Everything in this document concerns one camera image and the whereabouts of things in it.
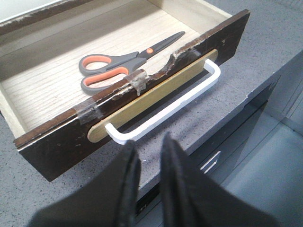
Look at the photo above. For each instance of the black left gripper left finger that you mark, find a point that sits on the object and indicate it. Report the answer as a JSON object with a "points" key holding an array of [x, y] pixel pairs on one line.
{"points": [[109, 200]]}

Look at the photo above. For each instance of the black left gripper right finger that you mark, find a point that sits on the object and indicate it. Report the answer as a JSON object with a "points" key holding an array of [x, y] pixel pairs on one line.
{"points": [[192, 199]]}

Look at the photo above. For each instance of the white gold drawer handle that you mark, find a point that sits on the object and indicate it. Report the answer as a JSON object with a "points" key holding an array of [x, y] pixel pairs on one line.
{"points": [[109, 126]]}

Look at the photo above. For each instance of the wooden drawer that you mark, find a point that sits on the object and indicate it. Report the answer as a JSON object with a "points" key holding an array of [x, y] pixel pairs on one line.
{"points": [[40, 94]]}

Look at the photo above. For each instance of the grey orange scissors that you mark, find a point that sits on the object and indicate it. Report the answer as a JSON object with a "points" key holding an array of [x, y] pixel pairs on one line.
{"points": [[100, 67]]}

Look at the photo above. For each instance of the dark wooden drawer cabinet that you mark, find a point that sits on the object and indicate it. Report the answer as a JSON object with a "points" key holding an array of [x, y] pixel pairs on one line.
{"points": [[36, 15]]}

